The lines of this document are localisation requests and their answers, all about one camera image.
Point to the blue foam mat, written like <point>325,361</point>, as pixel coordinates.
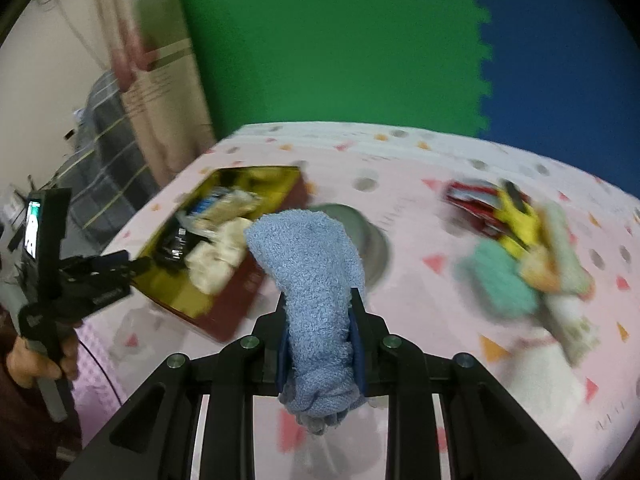
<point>560,60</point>

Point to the person's left hand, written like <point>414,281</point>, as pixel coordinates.
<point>35,360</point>

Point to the pink patterned tablecloth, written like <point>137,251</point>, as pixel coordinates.
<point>425,160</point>

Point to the green foam mat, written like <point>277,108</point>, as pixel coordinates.
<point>325,35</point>

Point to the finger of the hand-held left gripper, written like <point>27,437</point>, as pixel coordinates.
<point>112,260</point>
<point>139,266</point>

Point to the red tin box gold inside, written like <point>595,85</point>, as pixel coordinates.
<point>235,310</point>

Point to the grey plaid cloth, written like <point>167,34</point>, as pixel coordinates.
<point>110,160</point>

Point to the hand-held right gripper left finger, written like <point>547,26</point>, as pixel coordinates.
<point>281,365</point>

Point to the cream scrunchie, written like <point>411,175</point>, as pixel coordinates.
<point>215,260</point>

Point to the black blue snack packet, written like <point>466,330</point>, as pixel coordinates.
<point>172,247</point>

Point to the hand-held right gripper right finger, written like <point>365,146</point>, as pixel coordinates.
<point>358,355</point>

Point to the steel bowl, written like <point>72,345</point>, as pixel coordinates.
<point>372,250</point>

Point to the yellow black fabric item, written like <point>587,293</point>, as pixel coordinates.
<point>520,225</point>

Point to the beige floral curtain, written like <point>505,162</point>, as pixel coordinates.
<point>160,110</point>

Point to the teal fuzzy sock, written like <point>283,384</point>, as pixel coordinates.
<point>495,280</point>

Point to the lilac checkered cloth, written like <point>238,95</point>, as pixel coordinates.
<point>90,395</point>

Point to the white ribbed sock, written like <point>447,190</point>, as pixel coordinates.
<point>570,325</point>

